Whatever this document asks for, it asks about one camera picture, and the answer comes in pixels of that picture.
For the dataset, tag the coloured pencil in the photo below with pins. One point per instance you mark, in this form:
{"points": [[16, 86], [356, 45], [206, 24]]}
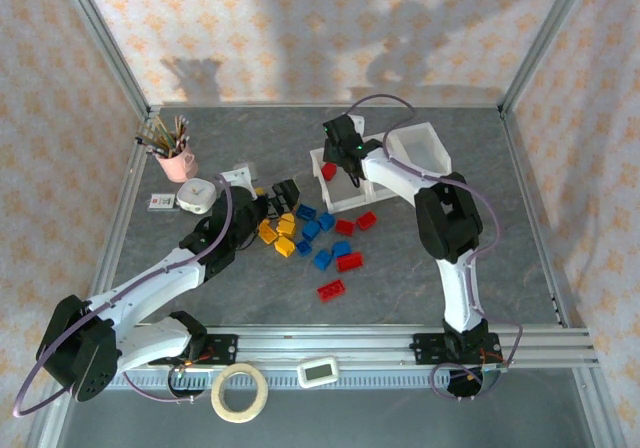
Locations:
{"points": [[154, 137], [183, 129], [150, 144], [163, 129], [176, 130]]}

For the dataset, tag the white table clock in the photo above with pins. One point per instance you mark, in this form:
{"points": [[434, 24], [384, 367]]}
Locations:
{"points": [[196, 195]]}

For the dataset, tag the aluminium frame post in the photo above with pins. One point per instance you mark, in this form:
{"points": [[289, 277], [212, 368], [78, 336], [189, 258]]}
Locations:
{"points": [[543, 43], [107, 43]]}

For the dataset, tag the pink cup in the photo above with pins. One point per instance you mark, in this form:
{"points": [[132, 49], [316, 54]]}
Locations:
{"points": [[175, 165]]}

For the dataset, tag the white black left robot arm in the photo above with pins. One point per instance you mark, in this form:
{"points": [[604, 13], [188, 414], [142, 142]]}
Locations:
{"points": [[150, 283]]}

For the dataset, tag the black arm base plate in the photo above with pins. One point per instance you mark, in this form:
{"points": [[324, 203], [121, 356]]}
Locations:
{"points": [[425, 348], [225, 348]]}

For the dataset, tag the beige tape roll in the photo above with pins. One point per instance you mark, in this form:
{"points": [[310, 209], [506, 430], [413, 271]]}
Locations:
{"points": [[220, 403]]}

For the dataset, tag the small controller board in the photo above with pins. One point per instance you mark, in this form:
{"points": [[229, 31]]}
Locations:
{"points": [[492, 364]]}

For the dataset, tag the aluminium frame rail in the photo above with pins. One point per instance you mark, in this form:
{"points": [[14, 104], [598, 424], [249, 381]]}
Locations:
{"points": [[120, 218], [47, 428], [542, 218], [600, 408], [300, 104]]}

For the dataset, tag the blue lego brick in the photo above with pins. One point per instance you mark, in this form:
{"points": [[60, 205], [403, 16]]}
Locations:
{"points": [[310, 230], [322, 259], [303, 248], [326, 221], [341, 248], [305, 212]]}

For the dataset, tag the white digital timer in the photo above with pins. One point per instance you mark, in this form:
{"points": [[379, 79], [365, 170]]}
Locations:
{"points": [[317, 373]]}

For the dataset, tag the wide aluminium mounting rail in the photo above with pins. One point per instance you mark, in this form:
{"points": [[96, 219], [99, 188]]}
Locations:
{"points": [[325, 345]]}

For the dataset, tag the small white card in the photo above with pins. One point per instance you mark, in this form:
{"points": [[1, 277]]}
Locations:
{"points": [[164, 201]]}

